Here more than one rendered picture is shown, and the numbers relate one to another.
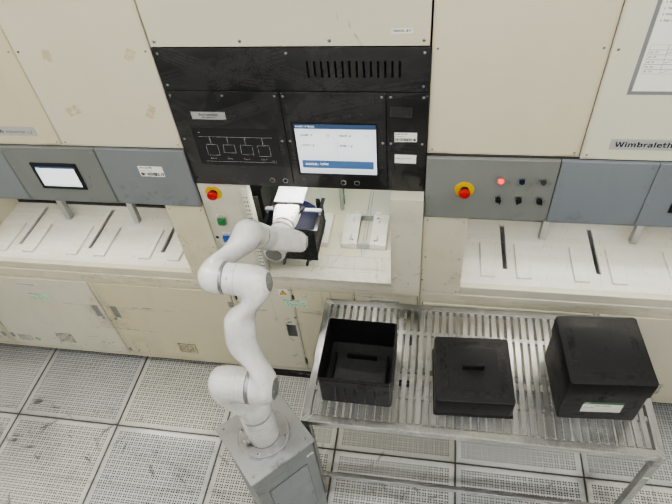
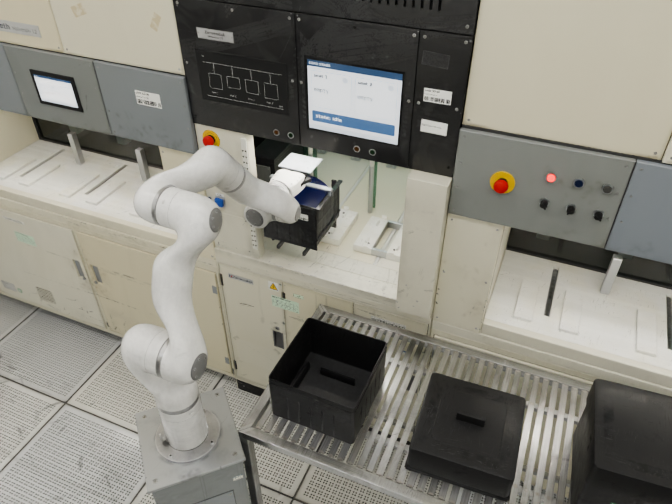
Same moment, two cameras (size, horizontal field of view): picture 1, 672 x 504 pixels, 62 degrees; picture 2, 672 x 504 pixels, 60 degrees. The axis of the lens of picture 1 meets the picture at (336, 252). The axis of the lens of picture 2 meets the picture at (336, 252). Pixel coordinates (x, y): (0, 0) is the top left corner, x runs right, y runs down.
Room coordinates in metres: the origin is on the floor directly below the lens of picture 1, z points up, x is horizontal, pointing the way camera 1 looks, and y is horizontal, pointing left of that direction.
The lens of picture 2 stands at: (0.05, -0.26, 2.28)
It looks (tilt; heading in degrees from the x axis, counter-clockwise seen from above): 39 degrees down; 10
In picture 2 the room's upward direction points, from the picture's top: straight up
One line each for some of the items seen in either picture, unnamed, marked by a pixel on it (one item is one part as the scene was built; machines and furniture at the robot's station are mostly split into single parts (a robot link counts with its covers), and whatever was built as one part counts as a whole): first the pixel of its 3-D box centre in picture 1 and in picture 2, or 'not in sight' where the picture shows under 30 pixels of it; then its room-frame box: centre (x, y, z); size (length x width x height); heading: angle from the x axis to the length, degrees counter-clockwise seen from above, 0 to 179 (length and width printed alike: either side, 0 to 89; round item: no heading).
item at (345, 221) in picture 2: (309, 227); (324, 221); (1.94, 0.11, 0.89); 0.22 x 0.21 x 0.04; 167
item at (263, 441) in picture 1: (259, 422); (183, 416); (0.98, 0.35, 0.85); 0.19 x 0.19 x 0.18
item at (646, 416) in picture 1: (464, 412); (457, 490); (1.16, -0.49, 0.38); 1.30 x 0.60 x 0.76; 77
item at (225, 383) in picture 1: (239, 392); (160, 364); (0.98, 0.38, 1.07); 0.19 x 0.12 x 0.24; 76
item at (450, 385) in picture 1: (472, 373); (468, 428); (1.09, -0.47, 0.83); 0.29 x 0.29 x 0.13; 79
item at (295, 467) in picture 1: (279, 473); (206, 499); (0.98, 0.35, 0.38); 0.28 x 0.28 x 0.76; 32
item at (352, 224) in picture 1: (365, 230); (387, 237); (1.87, -0.15, 0.89); 0.22 x 0.21 x 0.04; 167
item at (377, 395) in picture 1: (359, 361); (329, 377); (1.19, -0.04, 0.85); 0.28 x 0.28 x 0.17; 76
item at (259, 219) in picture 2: (278, 242); (266, 207); (1.50, 0.21, 1.25); 0.13 x 0.09 x 0.08; 167
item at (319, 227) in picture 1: (295, 223); (301, 201); (1.74, 0.16, 1.12); 0.24 x 0.20 x 0.32; 77
